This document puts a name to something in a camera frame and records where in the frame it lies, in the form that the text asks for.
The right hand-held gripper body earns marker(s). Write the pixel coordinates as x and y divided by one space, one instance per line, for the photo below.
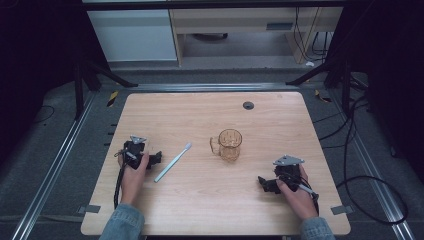
288 171

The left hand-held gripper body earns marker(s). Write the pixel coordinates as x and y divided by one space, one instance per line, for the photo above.
133 151

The person's left hand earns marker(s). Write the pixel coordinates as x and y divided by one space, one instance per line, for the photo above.
132 183

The person's right hand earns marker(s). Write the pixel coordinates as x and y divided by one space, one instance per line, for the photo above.
298 200

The pale blue toothbrush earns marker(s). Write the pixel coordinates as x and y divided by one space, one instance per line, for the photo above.
173 162

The amber glass mug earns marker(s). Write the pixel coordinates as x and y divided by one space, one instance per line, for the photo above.
229 145

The yellow black tape strip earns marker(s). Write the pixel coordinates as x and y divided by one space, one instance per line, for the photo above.
321 96
112 98

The grey tape piece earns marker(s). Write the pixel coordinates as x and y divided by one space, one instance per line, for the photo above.
90 209
341 210

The round grey table grommet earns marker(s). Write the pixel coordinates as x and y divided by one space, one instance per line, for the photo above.
248 105

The black metal stand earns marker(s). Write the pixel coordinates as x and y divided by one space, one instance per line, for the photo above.
79 90
345 86

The white cabinet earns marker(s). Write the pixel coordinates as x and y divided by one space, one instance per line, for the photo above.
133 36

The metal floor rail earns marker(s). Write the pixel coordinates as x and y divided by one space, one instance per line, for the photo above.
213 87
53 170
376 166

